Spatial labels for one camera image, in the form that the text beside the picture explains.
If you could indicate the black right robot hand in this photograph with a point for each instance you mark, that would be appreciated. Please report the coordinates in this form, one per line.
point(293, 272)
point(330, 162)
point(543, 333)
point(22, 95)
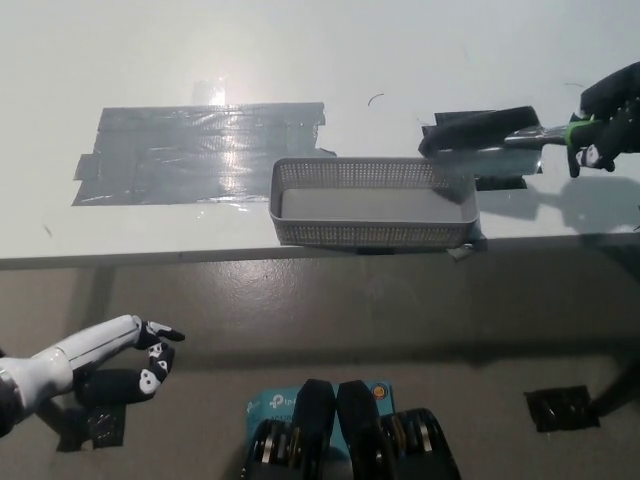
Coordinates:
point(620, 95)

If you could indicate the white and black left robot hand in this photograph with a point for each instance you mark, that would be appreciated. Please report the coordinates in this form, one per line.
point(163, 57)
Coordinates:
point(85, 347)

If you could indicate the black tape patch on desk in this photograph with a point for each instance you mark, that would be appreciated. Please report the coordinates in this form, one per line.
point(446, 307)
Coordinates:
point(500, 182)

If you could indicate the black floor tape patch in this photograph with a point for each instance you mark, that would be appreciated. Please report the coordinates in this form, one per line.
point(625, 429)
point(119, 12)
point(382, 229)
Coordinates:
point(560, 410)
point(105, 427)

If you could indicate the teal tp-link box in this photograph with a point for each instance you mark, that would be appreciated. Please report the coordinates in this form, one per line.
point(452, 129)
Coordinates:
point(272, 402)

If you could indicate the small grey tape piece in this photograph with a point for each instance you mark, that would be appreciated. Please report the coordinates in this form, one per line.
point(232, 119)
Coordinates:
point(467, 251)

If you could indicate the grey perforated plastic basket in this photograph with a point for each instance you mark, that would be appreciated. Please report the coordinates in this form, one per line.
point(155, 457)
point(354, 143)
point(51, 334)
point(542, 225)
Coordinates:
point(370, 234)

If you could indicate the black table leg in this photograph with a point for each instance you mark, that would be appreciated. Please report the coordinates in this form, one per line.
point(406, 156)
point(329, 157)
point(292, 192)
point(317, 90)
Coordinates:
point(620, 382)

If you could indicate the small black tape strip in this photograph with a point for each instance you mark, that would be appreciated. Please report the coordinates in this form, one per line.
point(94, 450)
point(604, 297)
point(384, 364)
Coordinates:
point(375, 251)

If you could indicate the large grey duct tape patch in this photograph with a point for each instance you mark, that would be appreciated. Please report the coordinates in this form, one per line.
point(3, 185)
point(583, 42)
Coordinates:
point(175, 160)

